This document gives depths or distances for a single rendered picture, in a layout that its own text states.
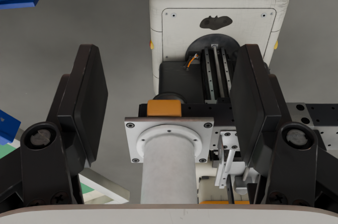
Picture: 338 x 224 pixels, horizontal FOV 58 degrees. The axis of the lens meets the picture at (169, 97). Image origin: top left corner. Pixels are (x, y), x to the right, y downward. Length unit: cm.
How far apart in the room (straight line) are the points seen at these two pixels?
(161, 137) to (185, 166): 7
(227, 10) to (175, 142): 96
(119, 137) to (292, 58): 144
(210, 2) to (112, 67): 86
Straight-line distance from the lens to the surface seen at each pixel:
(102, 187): 110
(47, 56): 204
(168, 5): 138
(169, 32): 145
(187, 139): 56
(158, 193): 49
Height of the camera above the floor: 147
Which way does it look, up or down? 43 degrees down
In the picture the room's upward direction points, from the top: 180 degrees counter-clockwise
